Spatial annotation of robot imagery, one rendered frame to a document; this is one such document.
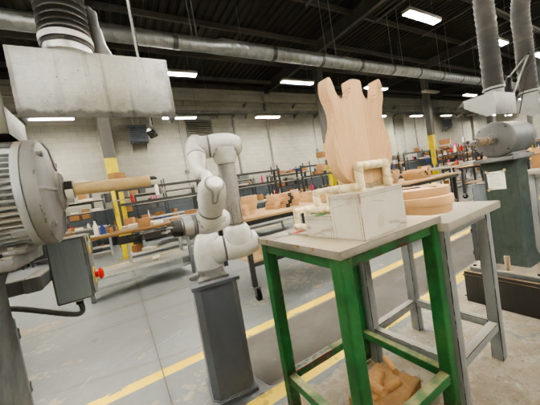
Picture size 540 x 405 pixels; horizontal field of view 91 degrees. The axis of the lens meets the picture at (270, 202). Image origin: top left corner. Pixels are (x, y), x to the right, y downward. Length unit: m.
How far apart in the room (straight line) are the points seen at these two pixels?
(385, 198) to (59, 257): 1.11
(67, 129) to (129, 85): 11.60
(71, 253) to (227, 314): 0.93
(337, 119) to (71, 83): 0.76
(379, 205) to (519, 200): 1.65
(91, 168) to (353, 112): 11.35
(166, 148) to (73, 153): 3.25
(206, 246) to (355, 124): 1.03
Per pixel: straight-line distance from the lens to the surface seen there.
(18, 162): 0.76
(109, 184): 0.83
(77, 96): 0.73
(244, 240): 1.60
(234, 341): 1.75
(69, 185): 0.83
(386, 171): 1.14
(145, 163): 12.05
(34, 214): 0.74
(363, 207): 0.99
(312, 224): 1.16
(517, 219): 2.62
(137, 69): 0.76
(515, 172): 2.57
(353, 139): 1.06
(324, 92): 1.03
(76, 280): 1.06
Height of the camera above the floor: 1.17
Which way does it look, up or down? 3 degrees down
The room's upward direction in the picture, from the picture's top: 9 degrees counter-clockwise
